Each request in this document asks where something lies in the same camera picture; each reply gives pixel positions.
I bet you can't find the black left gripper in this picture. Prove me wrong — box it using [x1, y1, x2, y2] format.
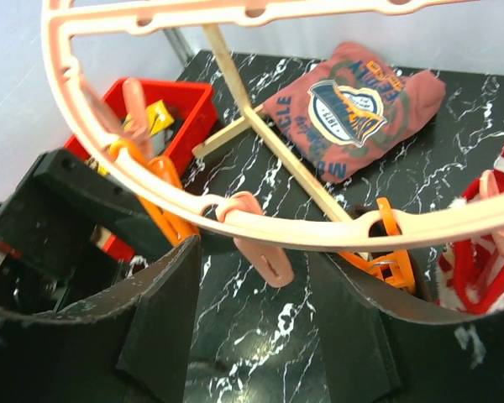
[0, 149, 171, 313]

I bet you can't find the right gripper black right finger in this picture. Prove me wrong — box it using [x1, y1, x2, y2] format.
[308, 253, 504, 402]

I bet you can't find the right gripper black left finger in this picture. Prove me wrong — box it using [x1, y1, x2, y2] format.
[0, 236, 202, 402]

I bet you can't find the orange clothespin front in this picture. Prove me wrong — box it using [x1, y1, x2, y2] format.
[339, 197, 417, 295]

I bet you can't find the orange clothespin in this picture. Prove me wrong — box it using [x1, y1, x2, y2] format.
[105, 137, 200, 246]
[339, 197, 417, 295]

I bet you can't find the red white striped sock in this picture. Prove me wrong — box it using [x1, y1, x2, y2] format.
[436, 146, 504, 315]

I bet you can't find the pink round clip hanger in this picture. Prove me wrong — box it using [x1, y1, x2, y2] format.
[39, 0, 504, 253]

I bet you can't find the orange clothespin left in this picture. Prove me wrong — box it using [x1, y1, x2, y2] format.
[105, 137, 200, 246]

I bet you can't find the pink clothespin left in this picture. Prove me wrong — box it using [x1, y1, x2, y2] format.
[123, 77, 153, 160]

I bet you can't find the pink clothespin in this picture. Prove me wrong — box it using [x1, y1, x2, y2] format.
[123, 77, 153, 160]
[214, 191, 295, 289]

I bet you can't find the pink clothespin front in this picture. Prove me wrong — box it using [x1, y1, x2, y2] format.
[214, 191, 295, 289]

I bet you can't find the yellow sock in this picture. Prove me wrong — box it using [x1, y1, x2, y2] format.
[123, 99, 175, 140]

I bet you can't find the red plastic bin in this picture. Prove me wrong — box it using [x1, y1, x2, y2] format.
[64, 77, 218, 261]

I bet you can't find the folded pink printed shirt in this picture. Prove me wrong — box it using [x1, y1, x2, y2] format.
[263, 42, 446, 183]

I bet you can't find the wooden drying rack frame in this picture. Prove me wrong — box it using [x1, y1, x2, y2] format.
[192, 24, 351, 222]

